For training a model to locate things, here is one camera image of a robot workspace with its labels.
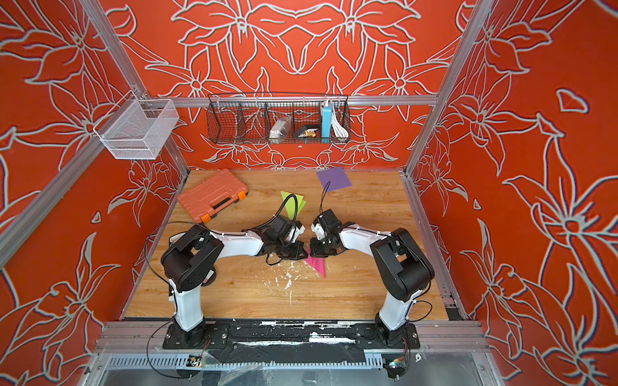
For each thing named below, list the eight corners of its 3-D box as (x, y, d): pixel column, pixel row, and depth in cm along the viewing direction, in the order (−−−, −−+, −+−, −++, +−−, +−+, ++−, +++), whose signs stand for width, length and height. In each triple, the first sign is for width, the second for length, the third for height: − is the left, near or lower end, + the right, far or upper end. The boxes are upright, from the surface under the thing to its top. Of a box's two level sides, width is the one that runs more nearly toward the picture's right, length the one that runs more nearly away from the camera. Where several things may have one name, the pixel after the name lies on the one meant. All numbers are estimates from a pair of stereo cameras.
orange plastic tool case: (181, 202, 109) (176, 195, 105) (227, 174, 121) (224, 167, 117) (202, 226, 101) (198, 219, 97) (249, 193, 112) (247, 186, 108)
